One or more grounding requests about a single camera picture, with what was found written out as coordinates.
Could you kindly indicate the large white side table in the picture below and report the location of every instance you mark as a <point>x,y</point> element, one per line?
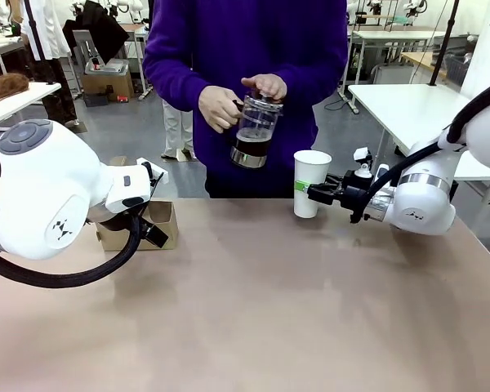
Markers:
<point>408,110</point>

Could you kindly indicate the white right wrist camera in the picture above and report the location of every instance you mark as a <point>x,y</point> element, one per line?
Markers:
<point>362,157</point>

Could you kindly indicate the person in white trousers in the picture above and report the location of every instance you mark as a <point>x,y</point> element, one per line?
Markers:
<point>173,130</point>

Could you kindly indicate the white table with furry item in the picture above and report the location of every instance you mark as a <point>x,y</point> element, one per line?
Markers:
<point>12,106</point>

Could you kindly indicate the person in white coat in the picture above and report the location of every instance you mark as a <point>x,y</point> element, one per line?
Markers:
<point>45,32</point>

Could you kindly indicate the cardboard box on floor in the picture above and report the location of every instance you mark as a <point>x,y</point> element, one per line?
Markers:
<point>110,85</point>

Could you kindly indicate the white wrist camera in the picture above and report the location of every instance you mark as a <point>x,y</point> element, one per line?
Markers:
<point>157,169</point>
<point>362,157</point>

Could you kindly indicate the white background workbench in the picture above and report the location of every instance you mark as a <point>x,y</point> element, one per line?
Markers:
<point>392,36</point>

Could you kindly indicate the person's left hand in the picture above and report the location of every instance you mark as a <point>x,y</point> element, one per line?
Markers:
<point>269,83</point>

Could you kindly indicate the small red floor item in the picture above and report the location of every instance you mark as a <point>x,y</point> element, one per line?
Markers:
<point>123,98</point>

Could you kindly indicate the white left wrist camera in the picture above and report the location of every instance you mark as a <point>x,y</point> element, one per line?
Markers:
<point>157,169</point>

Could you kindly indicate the brown cardboard cup carrier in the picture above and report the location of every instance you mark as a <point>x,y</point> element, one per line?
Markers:
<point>167,220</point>

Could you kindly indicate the glass french press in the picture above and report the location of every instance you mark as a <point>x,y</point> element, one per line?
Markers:
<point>255,122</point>

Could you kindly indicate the person's right purple-sleeved forearm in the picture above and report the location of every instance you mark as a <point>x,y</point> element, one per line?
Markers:
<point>171,77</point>

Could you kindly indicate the black hanging jacket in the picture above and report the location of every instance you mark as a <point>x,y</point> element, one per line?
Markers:
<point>98,28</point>

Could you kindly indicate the black vertical stand pole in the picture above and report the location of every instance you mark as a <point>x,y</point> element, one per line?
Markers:
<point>443,41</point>

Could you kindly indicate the grey bin lid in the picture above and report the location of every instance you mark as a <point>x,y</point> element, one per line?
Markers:
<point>106,67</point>

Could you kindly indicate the person in purple sweater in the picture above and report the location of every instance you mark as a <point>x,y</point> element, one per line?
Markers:
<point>245,41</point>

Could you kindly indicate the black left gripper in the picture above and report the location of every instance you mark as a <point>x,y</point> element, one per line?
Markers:
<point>118,222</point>

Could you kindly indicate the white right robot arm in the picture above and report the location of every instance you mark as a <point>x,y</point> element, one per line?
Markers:
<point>424,196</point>

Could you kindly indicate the white paper cup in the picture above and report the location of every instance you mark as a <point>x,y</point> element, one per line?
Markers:
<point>310,167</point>

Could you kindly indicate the brown furry object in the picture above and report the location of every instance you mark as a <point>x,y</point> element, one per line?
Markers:
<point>4,85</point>

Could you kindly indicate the person's right hand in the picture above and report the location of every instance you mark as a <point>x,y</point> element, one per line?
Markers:
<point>216,108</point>

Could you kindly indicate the person's left purple-sleeved forearm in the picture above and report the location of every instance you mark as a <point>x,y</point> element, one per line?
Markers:
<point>318,69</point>

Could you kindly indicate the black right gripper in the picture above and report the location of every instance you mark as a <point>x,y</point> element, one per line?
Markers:
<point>357,190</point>

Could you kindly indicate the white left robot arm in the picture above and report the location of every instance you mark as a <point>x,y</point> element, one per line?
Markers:
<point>36,196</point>

